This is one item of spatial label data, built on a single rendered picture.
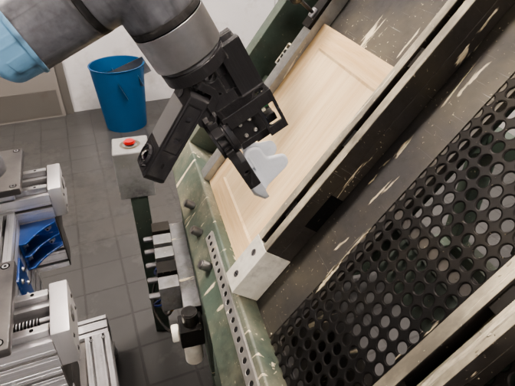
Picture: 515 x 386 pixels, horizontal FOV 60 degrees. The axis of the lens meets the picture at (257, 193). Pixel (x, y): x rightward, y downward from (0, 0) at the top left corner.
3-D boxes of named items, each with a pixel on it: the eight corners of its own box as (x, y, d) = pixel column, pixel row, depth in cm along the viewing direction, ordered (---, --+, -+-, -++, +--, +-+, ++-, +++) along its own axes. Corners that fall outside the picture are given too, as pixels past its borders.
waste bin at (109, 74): (152, 109, 401) (144, 47, 369) (163, 129, 367) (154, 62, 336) (97, 117, 386) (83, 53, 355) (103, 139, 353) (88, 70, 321)
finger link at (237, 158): (266, 188, 52) (231, 135, 47) (254, 196, 52) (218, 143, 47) (251, 169, 56) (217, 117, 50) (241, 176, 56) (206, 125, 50)
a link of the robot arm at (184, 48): (140, 52, 40) (127, 29, 46) (168, 92, 43) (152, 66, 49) (210, 4, 40) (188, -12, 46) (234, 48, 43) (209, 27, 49)
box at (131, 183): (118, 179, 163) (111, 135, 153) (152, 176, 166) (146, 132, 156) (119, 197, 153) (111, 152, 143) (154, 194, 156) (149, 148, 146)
